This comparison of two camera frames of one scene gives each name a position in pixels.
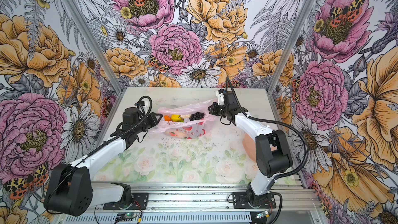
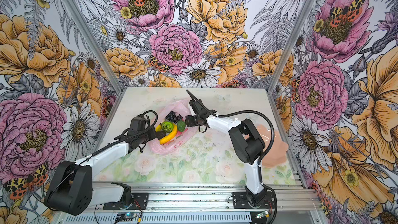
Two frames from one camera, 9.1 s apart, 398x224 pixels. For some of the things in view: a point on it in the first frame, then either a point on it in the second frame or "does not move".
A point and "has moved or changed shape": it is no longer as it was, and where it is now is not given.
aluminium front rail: [203, 205] does not move
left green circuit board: [125, 217] does not move
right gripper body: [222, 110] to [193, 121]
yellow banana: [176, 117] to [168, 137]
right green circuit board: [264, 214] does not move
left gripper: [155, 122] to [152, 136]
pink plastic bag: [185, 130] has moved or changed shape
